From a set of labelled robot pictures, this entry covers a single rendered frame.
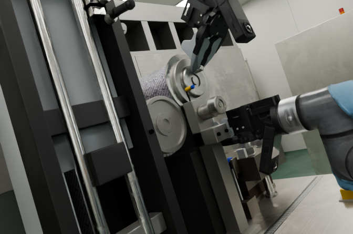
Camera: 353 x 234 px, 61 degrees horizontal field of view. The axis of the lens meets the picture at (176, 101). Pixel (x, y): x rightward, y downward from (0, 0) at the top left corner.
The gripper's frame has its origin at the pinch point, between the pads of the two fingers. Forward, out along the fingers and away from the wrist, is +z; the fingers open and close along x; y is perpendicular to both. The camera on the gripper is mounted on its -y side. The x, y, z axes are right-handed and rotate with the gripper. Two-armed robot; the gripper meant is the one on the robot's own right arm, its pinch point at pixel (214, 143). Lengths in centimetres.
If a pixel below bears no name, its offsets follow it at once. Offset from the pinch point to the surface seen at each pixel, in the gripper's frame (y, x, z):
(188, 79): 16.7, 8.3, -5.3
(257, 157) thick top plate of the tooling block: -6.5, -5.5, -7.3
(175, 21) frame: 49, -38, 29
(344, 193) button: -17.3, -6.4, -24.2
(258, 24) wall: 126, -444, 174
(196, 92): 13.4, 7.3, -5.3
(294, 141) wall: -87, -444, 181
